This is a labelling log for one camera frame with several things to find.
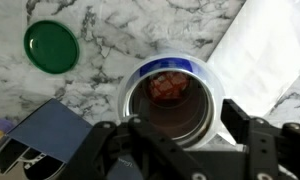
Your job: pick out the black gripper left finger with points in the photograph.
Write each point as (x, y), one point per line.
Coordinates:
(159, 157)

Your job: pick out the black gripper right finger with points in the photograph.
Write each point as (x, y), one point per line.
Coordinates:
(260, 148)

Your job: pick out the clear plastic cup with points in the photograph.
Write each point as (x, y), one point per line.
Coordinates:
(184, 63)

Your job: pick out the blue cardboard box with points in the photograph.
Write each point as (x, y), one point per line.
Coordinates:
(44, 142)

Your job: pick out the white folded paper napkin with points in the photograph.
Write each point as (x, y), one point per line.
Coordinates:
(258, 57)

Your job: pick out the green round lid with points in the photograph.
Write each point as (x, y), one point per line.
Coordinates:
(51, 47)

